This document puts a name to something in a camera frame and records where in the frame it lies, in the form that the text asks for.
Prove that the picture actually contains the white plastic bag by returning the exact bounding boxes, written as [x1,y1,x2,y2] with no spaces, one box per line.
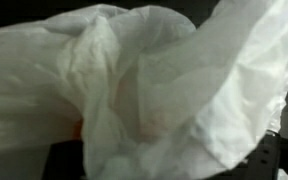
[0,0,288,180]

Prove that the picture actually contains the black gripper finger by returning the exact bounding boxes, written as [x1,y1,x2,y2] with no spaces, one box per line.
[213,131,288,180]

